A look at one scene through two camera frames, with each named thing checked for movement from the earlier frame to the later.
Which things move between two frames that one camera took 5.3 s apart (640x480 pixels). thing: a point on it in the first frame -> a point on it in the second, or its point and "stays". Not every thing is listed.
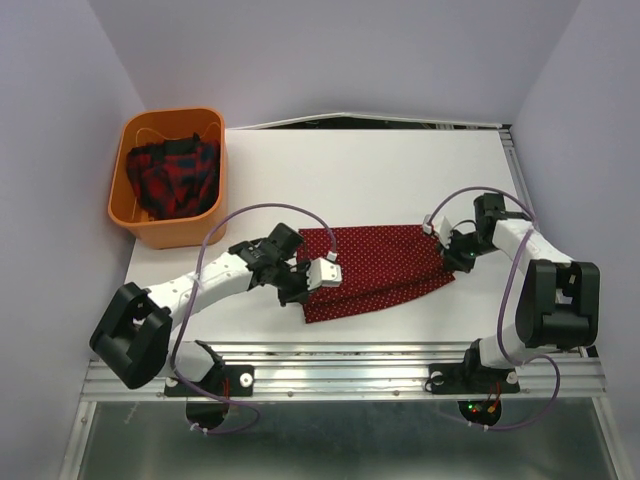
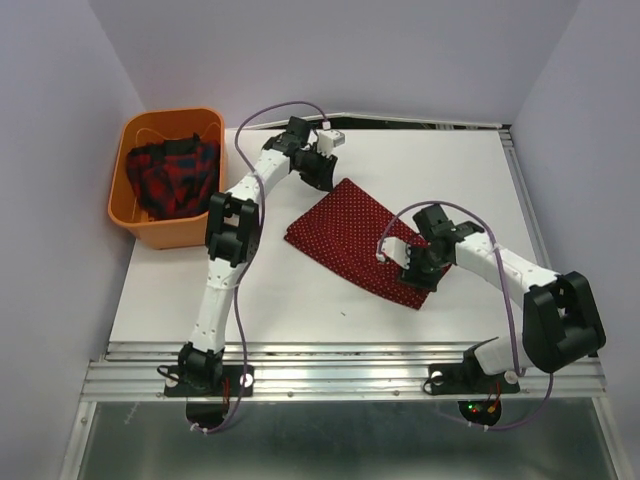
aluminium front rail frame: x=353 y=372 stays
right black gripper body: x=464 y=248 -> x=424 y=269
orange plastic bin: x=169 y=177 stays
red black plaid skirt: x=175 y=177 stays
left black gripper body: x=291 y=282 -> x=312 y=156
